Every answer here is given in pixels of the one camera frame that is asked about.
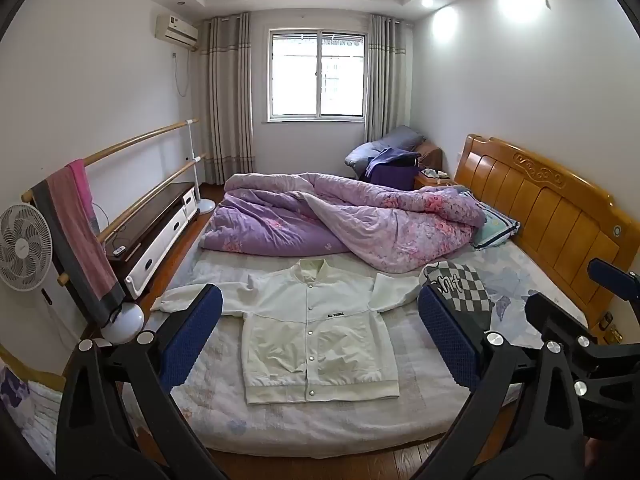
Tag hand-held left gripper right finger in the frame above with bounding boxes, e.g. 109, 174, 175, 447
415, 285, 591, 480

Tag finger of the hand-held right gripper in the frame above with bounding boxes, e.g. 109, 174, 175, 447
587, 258, 640, 303
525, 292, 601, 357

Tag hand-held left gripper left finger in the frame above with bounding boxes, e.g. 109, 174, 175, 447
56, 283, 228, 480

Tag white button-up jacket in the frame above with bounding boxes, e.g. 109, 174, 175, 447
150, 257, 423, 406

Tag grey checkered sweater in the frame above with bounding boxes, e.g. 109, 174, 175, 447
422, 260, 497, 329

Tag pale floral bed sheet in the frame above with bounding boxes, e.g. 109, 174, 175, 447
445, 241, 590, 343

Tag white fleece bed blanket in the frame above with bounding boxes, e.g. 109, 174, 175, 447
161, 247, 501, 458

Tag wooden headboard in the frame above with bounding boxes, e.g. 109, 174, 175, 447
457, 133, 628, 333

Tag light green pillow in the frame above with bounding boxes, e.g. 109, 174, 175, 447
469, 204, 521, 252

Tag dark and white TV cabinet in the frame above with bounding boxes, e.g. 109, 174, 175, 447
97, 181, 201, 297

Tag pink and grey towel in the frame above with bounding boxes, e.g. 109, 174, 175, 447
31, 159, 127, 328

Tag wooden nightstand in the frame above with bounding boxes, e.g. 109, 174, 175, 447
413, 167, 454, 191

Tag purple floral quilt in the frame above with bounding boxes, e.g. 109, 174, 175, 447
199, 172, 487, 274

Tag purple bag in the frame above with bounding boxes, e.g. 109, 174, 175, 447
366, 152, 421, 191

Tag floral cloth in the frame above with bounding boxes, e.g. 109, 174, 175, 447
0, 355, 65, 472

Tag brown chair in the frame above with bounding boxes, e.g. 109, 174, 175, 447
415, 140, 444, 172

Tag white standing fan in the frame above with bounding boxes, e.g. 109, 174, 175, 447
0, 203, 68, 333

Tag blue-grey bedding bundle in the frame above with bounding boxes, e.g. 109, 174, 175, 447
344, 126, 429, 181

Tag wooden double-bar rack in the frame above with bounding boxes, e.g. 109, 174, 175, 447
22, 118, 217, 347

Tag grey striped curtain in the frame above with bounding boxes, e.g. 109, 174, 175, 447
199, 12, 257, 186
363, 13, 405, 144

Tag white framed window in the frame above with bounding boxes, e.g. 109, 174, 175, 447
267, 29, 369, 122

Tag brass wall switch panel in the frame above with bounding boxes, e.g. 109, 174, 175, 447
599, 311, 624, 346

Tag air conditioner power cord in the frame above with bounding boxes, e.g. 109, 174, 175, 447
172, 52, 190, 97

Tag white wall air conditioner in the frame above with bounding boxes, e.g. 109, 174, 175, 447
154, 13, 200, 51

